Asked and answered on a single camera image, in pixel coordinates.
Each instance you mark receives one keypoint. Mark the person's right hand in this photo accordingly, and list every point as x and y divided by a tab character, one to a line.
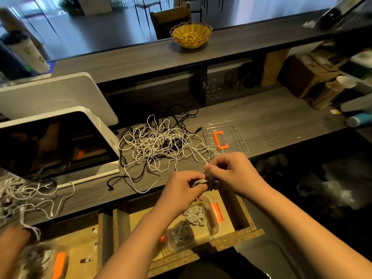
235	172

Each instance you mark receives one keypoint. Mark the person's left hand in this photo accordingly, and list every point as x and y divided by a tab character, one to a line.
180	195

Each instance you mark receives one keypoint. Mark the clear container drawer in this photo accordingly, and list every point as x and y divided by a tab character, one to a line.
29	267
200	235

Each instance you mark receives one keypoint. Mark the person's left forearm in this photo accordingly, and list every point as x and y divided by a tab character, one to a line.
131	250

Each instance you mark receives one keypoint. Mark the person's right forearm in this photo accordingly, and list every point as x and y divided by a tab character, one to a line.
314	235

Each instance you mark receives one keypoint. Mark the brown cardboard box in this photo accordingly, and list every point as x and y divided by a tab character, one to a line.
311	75

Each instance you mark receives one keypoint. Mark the wooden drawer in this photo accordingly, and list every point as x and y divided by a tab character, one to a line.
244	220
87	247

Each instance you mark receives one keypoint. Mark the flat cardboard sheet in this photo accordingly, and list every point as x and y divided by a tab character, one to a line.
274	66

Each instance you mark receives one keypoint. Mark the small white connector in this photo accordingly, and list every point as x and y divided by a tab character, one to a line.
85	259

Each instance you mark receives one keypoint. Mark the white touchscreen monitor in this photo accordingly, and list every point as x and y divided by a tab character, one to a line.
52	145

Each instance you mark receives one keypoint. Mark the grey wooden bar counter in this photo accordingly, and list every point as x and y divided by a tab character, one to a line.
139	58

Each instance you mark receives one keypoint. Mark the yellow woven basket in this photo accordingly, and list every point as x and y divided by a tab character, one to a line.
191	35

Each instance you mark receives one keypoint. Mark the white customer display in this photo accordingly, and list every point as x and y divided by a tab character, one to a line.
58	98

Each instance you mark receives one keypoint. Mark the brown wooden chair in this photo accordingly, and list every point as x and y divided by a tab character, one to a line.
170	21

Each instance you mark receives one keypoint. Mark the black device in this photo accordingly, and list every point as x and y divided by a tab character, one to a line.
349	9

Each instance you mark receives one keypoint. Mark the white paper coffee cup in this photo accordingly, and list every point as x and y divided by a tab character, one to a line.
29	52

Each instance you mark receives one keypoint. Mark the black thermos bottle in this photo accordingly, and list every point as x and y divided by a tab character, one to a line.
11	64

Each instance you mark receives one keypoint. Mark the green potted plant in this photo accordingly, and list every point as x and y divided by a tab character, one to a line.
71	4

